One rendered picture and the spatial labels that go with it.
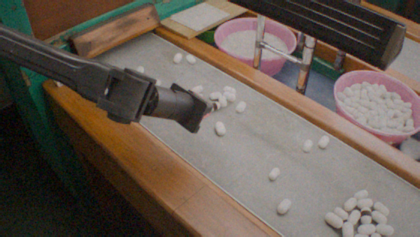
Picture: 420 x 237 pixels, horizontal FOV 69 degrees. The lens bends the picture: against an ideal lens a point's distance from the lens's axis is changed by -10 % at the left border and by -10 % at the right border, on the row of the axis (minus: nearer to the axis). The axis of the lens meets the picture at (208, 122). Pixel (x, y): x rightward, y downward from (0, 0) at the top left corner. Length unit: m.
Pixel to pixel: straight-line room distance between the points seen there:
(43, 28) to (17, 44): 0.44
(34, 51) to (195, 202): 0.39
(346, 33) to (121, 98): 0.37
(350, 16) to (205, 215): 0.43
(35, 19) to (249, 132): 0.64
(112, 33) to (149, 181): 0.51
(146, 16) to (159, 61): 0.15
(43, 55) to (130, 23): 0.56
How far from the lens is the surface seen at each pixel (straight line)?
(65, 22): 1.03
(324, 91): 1.10
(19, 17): 0.96
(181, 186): 0.69
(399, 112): 1.01
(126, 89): 0.53
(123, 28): 1.07
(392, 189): 0.81
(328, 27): 0.58
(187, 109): 0.64
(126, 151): 0.76
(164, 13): 1.22
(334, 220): 0.69
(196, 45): 1.07
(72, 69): 0.54
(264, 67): 1.05
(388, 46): 0.56
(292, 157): 0.79
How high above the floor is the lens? 1.33
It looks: 44 degrees down
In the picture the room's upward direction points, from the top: straight up
